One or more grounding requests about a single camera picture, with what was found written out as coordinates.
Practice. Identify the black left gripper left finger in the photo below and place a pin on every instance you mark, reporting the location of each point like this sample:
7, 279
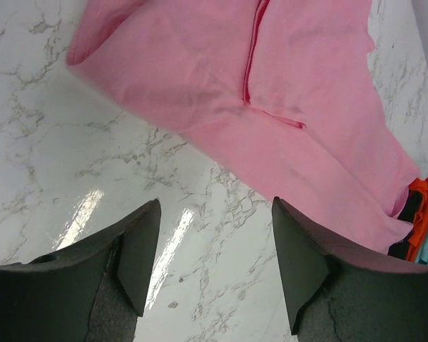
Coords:
93, 290

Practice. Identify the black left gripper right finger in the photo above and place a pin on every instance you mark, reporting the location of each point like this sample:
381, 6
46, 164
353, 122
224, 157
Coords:
337, 290

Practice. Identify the pink t shirt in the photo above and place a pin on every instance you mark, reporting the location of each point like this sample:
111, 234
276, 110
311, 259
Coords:
278, 92

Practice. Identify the folded black t shirt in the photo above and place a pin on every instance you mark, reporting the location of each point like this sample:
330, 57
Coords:
399, 250

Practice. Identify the folded orange t shirt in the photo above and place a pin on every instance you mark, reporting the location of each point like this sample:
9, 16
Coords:
420, 223

